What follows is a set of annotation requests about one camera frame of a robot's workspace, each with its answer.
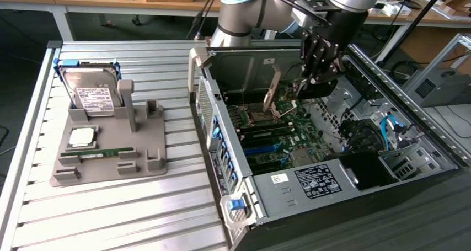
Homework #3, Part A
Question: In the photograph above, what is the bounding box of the light blue SATA wire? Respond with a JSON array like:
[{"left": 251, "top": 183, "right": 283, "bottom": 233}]
[{"left": 379, "top": 114, "right": 402, "bottom": 152}]

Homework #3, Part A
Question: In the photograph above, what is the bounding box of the black plastic shroud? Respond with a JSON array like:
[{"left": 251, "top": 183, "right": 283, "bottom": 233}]
[{"left": 326, "top": 149, "right": 400, "bottom": 191}]

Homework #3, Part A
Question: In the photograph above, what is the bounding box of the black slanted stand pole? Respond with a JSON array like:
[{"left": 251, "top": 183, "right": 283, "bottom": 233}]
[{"left": 374, "top": 0, "right": 452, "bottom": 68}]

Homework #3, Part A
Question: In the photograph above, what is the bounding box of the green RAM stick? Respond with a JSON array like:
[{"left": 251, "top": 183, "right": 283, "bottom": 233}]
[{"left": 60, "top": 147, "right": 133, "bottom": 158}]

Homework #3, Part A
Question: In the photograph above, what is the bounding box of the grey power supply with label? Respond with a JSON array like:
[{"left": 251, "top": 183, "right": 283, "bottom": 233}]
[{"left": 252, "top": 162, "right": 360, "bottom": 218}]

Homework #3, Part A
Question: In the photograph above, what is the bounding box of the hard disk in blue caddy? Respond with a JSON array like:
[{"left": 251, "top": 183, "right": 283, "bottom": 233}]
[{"left": 53, "top": 59, "right": 124, "bottom": 118}]

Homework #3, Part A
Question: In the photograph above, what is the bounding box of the open black PC case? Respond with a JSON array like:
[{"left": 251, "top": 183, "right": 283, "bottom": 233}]
[{"left": 187, "top": 40, "right": 471, "bottom": 251}]

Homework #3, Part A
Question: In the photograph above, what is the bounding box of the large metal disk bay cage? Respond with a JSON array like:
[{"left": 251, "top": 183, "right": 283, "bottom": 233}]
[{"left": 312, "top": 77, "right": 380, "bottom": 130}]

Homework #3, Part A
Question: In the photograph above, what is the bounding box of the silver CPU chip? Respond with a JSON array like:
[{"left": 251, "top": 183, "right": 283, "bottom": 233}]
[{"left": 68, "top": 127, "right": 99, "bottom": 149}]

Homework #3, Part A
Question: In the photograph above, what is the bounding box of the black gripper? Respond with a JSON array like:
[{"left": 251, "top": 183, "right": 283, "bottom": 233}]
[{"left": 299, "top": 9, "right": 370, "bottom": 84}]

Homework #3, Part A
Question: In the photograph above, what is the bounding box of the blue expansion card retainer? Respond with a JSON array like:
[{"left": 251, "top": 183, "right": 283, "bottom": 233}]
[{"left": 211, "top": 117, "right": 240, "bottom": 193}]

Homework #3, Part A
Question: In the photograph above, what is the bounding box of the grey chipset heatsink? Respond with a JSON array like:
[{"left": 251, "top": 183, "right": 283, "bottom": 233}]
[{"left": 292, "top": 148, "right": 316, "bottom": 165}]

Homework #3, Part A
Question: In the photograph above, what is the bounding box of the grey metal computer box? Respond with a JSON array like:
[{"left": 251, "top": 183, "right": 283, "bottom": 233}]
[{"left": 403, "top": 67, "right": 471, "bottom": 108}]

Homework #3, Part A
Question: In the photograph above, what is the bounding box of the green motherboard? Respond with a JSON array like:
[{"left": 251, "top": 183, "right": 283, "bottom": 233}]
[{"left": 224, "top": 82, "right": 332, "bottom": 176}]

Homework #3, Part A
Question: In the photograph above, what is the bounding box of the black internal cable bundle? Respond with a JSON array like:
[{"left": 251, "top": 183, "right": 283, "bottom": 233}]
[{"left": 336, "top": 118, "right": 383, "bottom": 154}]

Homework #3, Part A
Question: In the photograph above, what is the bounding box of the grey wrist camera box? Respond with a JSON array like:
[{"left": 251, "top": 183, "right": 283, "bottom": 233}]
[{"left": 291, "top": 0, "right": 342, "bottom": 28}]

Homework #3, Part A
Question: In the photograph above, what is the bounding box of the metal socket cover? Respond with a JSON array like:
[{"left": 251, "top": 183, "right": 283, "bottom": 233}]
[{"left": 274, "top": 98, "right": 307, "bottom": 117}]

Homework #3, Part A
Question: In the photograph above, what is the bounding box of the aluminium profile frame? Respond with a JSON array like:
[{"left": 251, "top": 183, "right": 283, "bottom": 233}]
[{"left": 428, "top": 32, "right": 471, "bottom": 72}]

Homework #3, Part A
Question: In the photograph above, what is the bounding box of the graphics card with metal bracket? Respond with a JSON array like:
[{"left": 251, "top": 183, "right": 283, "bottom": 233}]
[{"left": 263, "top": 65, "right": 339, "bottom": 111}]

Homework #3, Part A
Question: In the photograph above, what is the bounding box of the blue expansion slot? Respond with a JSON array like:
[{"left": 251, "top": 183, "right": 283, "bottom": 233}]
[{"left": 241, "top": 143, "right": 283, "bottom": 157}]

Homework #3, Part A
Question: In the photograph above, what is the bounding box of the cluttered wooden desk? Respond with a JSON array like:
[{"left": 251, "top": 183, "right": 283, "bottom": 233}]
[{"left": 362, "top": 0, "right": 471, "bottom": 66}]

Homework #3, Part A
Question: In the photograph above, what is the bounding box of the black hanging cable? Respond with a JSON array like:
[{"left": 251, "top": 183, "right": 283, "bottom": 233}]
[{"left": 185, "top": 0, "right": 221, "bottom": 41}]

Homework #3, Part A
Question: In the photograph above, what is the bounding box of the small metal disk bay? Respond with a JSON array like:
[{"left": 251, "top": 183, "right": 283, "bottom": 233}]
[{"left": 378, "top": 145, "right": 444, "bottom": 181}]

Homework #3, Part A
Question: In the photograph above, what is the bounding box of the small folded cardboard box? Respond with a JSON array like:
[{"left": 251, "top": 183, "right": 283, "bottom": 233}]
[{"left": 444, "top": 0, "right": 471, "bottom": 14}]

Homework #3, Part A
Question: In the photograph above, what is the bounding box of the grey plastic parts rack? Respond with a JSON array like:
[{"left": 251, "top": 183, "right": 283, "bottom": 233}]
[{"left": 49, "top": 79, "right": 168, "bottom": 188}]

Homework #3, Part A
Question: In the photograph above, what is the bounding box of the CPU socket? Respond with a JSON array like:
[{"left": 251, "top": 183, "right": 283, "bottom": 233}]
[{"left": 244, "top": 104, "right": 275, "bottom": 125}]

